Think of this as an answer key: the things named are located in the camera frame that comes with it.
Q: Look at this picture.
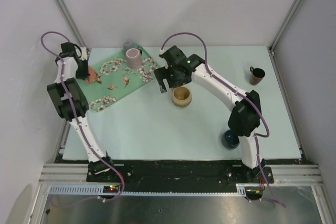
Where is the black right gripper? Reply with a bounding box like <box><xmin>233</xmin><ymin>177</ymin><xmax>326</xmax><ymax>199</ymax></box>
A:
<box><xmin>154</xmin><ymin>66</ymin><xmax>190</xmax><ymax>93</ymax></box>

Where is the beige mug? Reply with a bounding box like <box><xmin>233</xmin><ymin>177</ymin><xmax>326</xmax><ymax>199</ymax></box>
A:
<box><xmin>172</xmin><ymin>87</ymin><xmax>192</xmax><ymax>108</ymax></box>

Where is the orange cup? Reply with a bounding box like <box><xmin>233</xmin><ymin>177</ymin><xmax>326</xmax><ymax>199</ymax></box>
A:
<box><xmin>85</xmin><ymin>66</ymin><xmax>99</xmax><ymax>84</ymax></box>

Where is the pink ribbed mug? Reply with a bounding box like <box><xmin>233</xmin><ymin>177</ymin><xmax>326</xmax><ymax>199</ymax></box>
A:
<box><xmin>125</xmin><ymin>48</ymin><xmax>142</xmax><ymax>69</ymax></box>

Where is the blue mug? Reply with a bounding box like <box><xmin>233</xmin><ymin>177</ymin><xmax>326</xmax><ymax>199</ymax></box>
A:
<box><xmin>220</xmin><ymin>130</ymin><xmax>239</xmax><ymax>150</ymax></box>

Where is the brown mug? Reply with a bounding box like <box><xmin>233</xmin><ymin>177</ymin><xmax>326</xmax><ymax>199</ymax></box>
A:
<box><xmin>249</xmin><ymin>66</ymin><xmax>266</xmax><ymax>86</ymax></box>

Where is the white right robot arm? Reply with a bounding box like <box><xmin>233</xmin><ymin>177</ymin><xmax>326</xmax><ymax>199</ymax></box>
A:
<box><xmin>154</xmin><ymin>46</ymin><xmax>261</xmax><ymax>183</ymax></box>

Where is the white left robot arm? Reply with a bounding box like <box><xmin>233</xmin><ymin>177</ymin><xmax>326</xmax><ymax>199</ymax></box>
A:
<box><xmin>47</xmin><ymin>42</ymin><xmax>117</xmax><ymax>182</ymax></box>

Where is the green floral tray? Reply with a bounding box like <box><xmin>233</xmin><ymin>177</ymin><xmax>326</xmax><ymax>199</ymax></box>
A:
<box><xmin>77</xmin><ymin>47</ymin><xmax>158</xmax><ymax>112</ymax></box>

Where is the small grey-blue cup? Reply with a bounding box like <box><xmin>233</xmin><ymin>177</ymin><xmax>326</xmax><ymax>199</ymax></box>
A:
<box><xmin>123</xmin><ymin>40</ymin><xmax>134</xmax><ymax>53</ymax></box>

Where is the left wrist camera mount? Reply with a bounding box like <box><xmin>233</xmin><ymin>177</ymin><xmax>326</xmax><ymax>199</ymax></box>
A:
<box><xmin>77</xmin><ymin>47</ymin><xmax>88</xmax><ymax>61</ymax></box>

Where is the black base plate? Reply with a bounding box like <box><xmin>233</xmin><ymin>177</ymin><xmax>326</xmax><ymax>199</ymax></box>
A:
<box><xmin>54</xmin><ymin>158</ymin><xmax>275</xmax><ymax>193</ymax></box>

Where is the aluminium frame rail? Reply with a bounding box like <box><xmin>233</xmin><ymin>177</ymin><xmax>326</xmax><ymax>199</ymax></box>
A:
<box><xmin>39</xmin><ymin>163</ymin><xmax>91</xmax><ymax>183</ymax></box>

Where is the white slotted cable duct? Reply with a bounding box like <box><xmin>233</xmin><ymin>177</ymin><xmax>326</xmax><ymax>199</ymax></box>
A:
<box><xmin>49</xmin><ymin>184</ymin><xmax>246</xmax><ymax>197</ymax></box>

